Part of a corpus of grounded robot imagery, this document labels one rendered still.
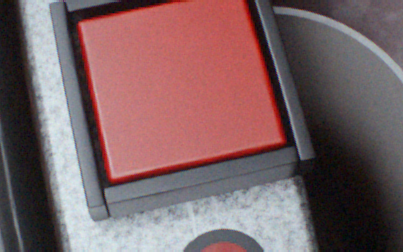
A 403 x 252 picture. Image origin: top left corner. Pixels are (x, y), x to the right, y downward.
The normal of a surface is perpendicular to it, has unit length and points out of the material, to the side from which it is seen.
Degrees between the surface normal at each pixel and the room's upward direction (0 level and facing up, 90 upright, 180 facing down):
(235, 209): 0
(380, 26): 0
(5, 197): 41
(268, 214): 0
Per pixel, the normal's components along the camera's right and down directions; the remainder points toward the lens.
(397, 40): -0.07, -0.32
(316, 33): -0.30, 0.89
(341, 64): -0.50, 0.81
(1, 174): 0.59, -0.38
